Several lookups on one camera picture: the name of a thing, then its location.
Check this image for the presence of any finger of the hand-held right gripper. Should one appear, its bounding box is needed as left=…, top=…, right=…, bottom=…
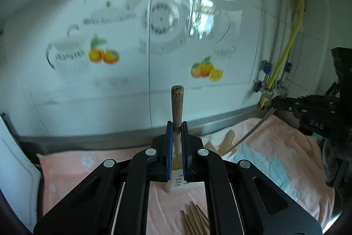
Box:
left=271, top=95, right=343, bottom=115
left=295, top=110, right=352, bottom=142

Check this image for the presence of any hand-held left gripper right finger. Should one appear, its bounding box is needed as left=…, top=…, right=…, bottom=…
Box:
left=181, top=121, right=323, bottom=235

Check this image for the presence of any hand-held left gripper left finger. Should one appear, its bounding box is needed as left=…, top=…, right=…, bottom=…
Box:
left=33, top=121, right=174, bottom=235

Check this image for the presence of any white house-shaped utensil holder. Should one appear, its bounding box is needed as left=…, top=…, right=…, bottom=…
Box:
left=165, top=169, right=205, bottom=194

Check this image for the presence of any thick light wooden chopstick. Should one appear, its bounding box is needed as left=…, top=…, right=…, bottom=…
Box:
left=164, top=85, right=184, bottom=194

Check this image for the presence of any thin pale wooden chopstick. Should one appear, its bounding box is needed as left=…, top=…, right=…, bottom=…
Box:
left=224, top=110, right=276, bottom=154

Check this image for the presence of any bundle of brown chopsticks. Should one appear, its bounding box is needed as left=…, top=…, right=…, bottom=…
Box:
left=181, top=203, right=210, bottom=235

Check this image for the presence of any pink printed towel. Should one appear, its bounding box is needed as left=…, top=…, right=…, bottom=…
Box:
left=37, top=114, right=342, bottom=235

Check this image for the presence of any grey metal pipe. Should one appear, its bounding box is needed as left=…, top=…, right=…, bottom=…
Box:
left=270, top=0, right=285, bottom=92

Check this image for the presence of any white appliance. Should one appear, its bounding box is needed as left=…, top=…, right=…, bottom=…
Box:
left=0, top=113, right=42, bottom=228

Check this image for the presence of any metal valve with blue handles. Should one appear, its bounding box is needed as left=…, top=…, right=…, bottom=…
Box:
left=253, top=60, right=292, bottom=99

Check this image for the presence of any yellow gas hose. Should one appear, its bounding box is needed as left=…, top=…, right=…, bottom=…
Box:
left=259, top=0, right=306, bottom=109

